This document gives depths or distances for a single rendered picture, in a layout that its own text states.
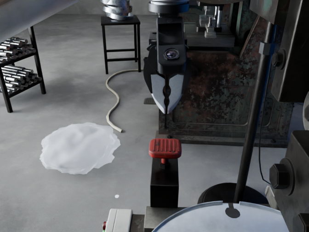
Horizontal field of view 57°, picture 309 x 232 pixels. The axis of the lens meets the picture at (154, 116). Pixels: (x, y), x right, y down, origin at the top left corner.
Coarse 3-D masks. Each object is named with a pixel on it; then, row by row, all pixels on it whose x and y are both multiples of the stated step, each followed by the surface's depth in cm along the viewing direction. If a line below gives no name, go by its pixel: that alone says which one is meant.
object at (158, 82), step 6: (156, 78) 54; (162, 78) 54; (156, 84) 55; (162, 84) 55; (156, 90) 56; (162, 90) 55; (156, 96) 56; (162, 96) 56; (156, 102) 57; (162, 102) 57; (162, 108) 58
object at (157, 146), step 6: (150, 144) 63; (156, 144) 63; (162, 144) 62; (168, 144) 63; (174, 144) 62; (180, 144) 63; (150, 150) 61; (156, 150) 61; (162, 150) 60; (168, 150) 61; (174, 150) 60; (180, 150) 61; (150, 156) 61; (156, 156) 60; (162, 156) 60; (168, 156) 60; (174, 156) 60; (180, 156) 61; (162, 162) 64
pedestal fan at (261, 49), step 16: (272, 32) 101; (272, 48) 102; (256, 80) 110; (256, 96) 112; (256, 112) 115; (256, 128) 119; (240, 176) 132; (208, 192) 151; (224, 192) 151; (240, 192) 136; (256, 192) 151
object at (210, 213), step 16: (192, 208) 43; (208, 208) 44; (224, 208) 44; (240, 208) 44; (256, 208) 44; (160, 224) 40; (176, 224) 41; (192, 224) 41; (208, 224) 41; (224, 224) 41; (240, 224) 41; (256, 224) 41; (272, 224) 41
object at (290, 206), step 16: (304, 112) 26; (288, 144) 27; (304, 144) 25; (288, 160) 26; (304, 160) 24; (272, 176) 27; (288, 176) 26; (304, 176) 24; (288, 192) 26; (304, 192) 24; (288, 208) 27; (304, 208) 23; (288, 224) 26; (304, 224) 21
